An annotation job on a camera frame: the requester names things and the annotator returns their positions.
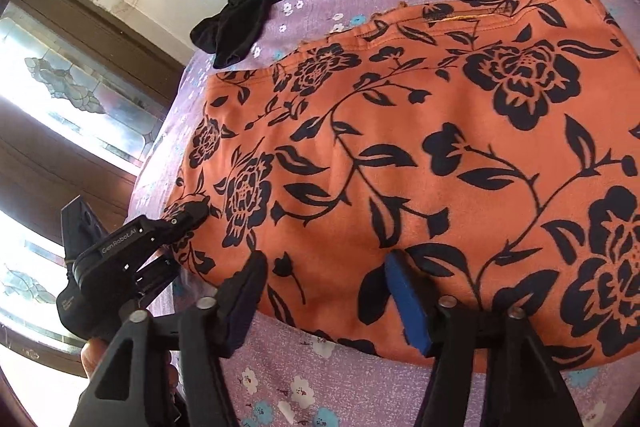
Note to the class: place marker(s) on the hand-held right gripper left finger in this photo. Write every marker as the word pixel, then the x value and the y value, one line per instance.
pixel 245 302

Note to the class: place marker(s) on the orange black floral shirt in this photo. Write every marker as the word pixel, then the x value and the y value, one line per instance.
pixel 400 132

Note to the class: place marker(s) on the stained glass window panel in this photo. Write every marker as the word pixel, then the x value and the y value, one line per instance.
pixel 75 87

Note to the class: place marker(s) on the person's left hand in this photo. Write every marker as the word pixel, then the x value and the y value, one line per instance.
pixel 93 357

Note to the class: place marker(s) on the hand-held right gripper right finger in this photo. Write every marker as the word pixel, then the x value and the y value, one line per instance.
pixel 410 307

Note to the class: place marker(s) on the black crumpled garment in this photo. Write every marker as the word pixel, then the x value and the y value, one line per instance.
pixel 245 7

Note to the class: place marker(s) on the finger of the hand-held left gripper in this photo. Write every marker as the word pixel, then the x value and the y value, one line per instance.
pixel 157 277
pixel 180 222

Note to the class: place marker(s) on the stained glass wooden door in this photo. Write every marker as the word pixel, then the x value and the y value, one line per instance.
pixel 60 177

